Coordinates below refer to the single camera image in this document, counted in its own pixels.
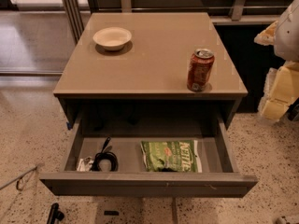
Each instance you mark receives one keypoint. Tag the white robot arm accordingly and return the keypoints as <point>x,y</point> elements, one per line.
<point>286,43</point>

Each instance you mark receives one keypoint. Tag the black object on floor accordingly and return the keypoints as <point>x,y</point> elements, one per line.
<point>55,215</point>

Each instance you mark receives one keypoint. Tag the orange soda can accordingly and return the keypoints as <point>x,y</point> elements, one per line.
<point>199,69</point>

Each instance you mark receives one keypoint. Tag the grey metal railing frame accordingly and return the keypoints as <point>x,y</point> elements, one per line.
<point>231,17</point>

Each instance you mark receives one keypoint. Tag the thin grey metal rod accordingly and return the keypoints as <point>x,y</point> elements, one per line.
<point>20,180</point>

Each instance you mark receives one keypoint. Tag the crumpled white wrapper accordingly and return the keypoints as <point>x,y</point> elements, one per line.
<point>85,165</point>

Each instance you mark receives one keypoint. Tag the grey open drawer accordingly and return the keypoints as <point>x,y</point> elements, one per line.
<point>118,169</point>

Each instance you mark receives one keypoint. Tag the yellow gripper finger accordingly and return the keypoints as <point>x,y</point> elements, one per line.
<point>280,91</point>
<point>267,36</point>

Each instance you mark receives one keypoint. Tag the white paper bowl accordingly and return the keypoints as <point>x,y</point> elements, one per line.
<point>112,38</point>

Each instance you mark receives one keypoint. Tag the green jalapeno chip bag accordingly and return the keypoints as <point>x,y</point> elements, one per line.
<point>171,156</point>

